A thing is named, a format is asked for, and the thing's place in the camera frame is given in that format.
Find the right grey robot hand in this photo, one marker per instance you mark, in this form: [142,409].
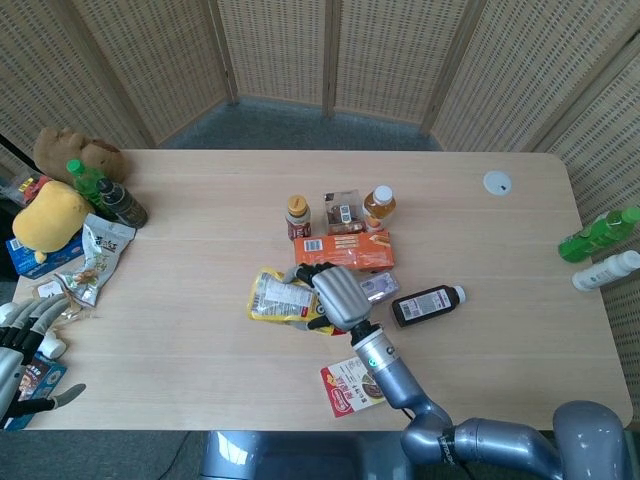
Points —
[342,295]

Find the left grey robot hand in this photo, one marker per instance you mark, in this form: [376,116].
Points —
[12,360]

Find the yellow snack bag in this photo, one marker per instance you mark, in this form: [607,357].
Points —
[275,300]

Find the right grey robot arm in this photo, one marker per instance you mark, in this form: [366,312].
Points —
[395,382]

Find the blue snack box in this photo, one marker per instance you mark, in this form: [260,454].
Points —
[49,375]

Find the small purple plastic case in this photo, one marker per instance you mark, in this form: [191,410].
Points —
[384,287]

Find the small white cap object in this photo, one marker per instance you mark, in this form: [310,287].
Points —
[54,346]

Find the orange cracker box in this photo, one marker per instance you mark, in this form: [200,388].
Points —
[355,250]

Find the small clear labelled packet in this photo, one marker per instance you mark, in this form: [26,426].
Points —
[49,290]

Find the clear plastic cookie box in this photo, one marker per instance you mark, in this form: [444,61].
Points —
[343,215]

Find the Costa coffee bottle yellow cap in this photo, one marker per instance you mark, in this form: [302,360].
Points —
[298,226]

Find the dark brown bottle white cap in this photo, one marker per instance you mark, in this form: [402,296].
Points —
[425,306]

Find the peach juice bottle white cap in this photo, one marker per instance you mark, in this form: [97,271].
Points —
[380,210]

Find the blue cardboard box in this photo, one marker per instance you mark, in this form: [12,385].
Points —
[25,263]

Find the red white snack packet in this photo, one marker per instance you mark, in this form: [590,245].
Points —
[344,395]

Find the silver white snack bag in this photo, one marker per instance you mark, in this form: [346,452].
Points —
[102,250]

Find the yellow plush toy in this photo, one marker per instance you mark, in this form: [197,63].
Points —
[50,215]

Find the grey robot torso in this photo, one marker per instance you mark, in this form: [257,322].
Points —
[300,456]

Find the red small package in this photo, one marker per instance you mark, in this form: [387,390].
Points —
[36,186]

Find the dark tea bottle black cap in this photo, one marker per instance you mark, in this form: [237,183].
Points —
[126,207]

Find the green drink bottle green cap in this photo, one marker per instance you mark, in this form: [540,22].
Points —
[85,184]

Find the brown plush toy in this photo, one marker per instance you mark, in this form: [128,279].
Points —
[65,145]

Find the woven rattan screen panel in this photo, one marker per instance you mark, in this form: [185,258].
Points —
[30,75]
[525,65]
[150,60]
[275,50]
[390,50]
[612,160]

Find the green tea bottle lying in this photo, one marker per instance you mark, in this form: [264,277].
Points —
[592,240]

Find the white plastic bottle lying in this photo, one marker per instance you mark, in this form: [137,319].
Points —
[602,272]

